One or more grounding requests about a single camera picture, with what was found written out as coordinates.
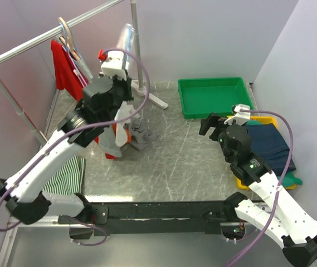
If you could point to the blue denim jeans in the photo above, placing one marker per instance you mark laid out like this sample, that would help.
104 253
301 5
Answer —
268 143

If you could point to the orange t shirt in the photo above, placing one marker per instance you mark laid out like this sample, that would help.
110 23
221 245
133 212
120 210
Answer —
107 142

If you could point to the green plastic bin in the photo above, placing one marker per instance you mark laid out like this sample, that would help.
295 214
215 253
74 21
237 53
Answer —
202 96

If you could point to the white t shirt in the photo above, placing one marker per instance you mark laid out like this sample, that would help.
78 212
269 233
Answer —
123 125

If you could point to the yellow plastic bin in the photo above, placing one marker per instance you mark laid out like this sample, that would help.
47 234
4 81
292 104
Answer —
290 181

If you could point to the wooden hanger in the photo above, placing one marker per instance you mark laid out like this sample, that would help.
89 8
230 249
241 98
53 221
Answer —
69 40

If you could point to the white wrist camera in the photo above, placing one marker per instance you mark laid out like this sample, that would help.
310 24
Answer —
241 115
114 63

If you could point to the green white striped cloth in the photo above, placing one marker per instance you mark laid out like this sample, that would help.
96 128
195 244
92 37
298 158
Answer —
68 179

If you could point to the light blue wire hanger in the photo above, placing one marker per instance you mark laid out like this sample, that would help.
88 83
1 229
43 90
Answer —
126 37

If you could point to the grey adidas t shirt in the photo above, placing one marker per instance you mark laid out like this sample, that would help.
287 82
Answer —
141 135

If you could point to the red t shirt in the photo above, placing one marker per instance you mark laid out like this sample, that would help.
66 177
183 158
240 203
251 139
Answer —
65 77

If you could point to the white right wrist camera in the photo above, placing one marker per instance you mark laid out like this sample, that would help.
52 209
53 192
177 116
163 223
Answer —
241 115

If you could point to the silver clothes rack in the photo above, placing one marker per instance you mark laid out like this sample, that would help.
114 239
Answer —
140 88

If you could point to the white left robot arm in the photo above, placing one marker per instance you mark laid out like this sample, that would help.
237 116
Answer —
96 111

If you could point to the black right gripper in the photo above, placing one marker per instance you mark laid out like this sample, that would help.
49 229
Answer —
216 122

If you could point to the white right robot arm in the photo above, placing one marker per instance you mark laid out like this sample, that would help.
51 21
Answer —
287 224

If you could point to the light blue hanger of red shirt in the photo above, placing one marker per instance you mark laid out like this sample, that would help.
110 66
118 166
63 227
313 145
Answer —
76 70

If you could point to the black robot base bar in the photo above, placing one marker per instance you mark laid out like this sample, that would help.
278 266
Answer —
161 217

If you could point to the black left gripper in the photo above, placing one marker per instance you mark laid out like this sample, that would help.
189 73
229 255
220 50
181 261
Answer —
127 85

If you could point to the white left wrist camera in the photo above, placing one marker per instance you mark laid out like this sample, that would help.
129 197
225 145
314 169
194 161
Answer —
114 63

